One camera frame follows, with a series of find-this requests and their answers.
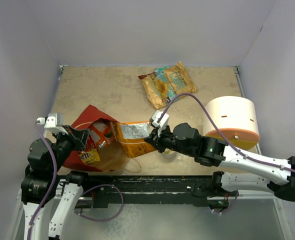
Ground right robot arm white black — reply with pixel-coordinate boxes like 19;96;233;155
144;122;295;202

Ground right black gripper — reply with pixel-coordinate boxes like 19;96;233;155
145;122;195;157

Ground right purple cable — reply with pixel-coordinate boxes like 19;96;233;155
157;92;295;216

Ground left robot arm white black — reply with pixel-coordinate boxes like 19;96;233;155
20;125;91;240

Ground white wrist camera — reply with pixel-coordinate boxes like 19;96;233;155
149;110;170;129
36;113;68;135

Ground yellow candy packet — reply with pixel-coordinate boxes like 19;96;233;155
78;149;101;165

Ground green snack packet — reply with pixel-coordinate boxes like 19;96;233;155
154;65;171;76

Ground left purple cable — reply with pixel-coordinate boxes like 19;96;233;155
27;121;125;240

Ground large white paper roll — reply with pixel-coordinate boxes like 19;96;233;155
205;96;260;150

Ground yellow kettle chips bag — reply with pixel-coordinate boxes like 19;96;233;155
138;61;197;110

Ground red brown paper bag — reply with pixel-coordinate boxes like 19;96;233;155
63;105;145;172

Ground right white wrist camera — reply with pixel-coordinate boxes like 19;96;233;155
149;110;170;129

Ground clear tape roll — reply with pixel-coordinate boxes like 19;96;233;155
161;148;177;161

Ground purple cable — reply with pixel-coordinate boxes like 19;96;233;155
27;121;125;240
157;92;295;216

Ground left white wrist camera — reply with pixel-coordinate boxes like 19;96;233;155
36;113;68;135

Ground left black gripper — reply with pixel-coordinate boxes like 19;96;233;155
49;124;90;172

